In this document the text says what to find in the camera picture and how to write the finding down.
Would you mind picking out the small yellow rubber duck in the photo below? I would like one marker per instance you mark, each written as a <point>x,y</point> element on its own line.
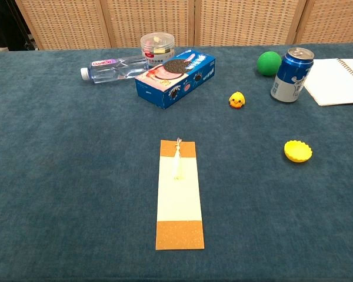
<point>237,100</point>

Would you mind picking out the cream bookmark tassel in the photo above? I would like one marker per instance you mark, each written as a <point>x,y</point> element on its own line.
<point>177,164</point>

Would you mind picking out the blue cookie box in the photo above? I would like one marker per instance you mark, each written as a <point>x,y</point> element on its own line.
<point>176,79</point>

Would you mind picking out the orange and cream bookmark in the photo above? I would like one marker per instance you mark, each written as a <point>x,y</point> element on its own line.
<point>179,205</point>

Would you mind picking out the clear round plastic jar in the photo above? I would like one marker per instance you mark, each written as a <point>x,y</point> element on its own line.
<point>158,47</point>

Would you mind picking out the clear plastic water bottle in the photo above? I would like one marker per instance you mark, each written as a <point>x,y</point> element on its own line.
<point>111,70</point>

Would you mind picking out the teal table cloth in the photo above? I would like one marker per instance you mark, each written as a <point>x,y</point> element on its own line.
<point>76,176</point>

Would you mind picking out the green ball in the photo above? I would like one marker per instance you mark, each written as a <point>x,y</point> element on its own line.
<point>269,63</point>

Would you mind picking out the yellow bottle cap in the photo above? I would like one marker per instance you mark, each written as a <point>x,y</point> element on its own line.
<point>297,151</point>

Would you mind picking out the woven rattan folding screen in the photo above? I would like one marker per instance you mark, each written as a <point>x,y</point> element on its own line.
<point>223,20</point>

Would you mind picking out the blue and white drink can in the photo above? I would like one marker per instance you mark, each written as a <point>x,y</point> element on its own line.
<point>291,76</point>

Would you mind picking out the white spiral notebook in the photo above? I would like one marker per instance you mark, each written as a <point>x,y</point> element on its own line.
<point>335,82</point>

